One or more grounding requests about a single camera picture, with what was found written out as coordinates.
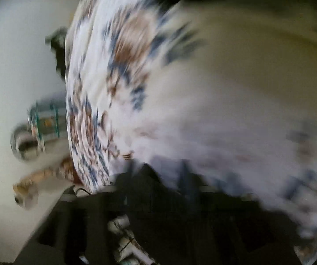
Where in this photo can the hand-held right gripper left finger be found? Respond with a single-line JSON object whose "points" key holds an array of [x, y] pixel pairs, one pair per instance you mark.
{"points": [[119, 194]]}

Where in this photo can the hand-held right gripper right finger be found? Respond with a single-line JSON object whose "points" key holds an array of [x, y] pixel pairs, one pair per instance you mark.
{"points": [[190, 180]]}

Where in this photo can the red-brown patterned bag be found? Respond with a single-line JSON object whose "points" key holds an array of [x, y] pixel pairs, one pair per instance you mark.
{"points": [[45, 175]]}

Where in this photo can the metal bowl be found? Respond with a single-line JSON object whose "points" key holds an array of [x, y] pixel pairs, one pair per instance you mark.
{"points": [[23, 143]]}

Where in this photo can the floral bedsheet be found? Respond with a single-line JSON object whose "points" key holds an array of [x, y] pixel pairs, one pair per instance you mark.
{"points": [[114, 74]]}

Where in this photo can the beige cloth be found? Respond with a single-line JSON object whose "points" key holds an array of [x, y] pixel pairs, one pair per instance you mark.
{"points": [[252, 69]]}

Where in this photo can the black hanging cloth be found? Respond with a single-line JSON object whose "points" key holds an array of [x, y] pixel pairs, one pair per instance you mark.
{"points": [[60, 52]]}

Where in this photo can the green frame rack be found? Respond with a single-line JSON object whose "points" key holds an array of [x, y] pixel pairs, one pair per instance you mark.
{"points": [[46, 118]]}

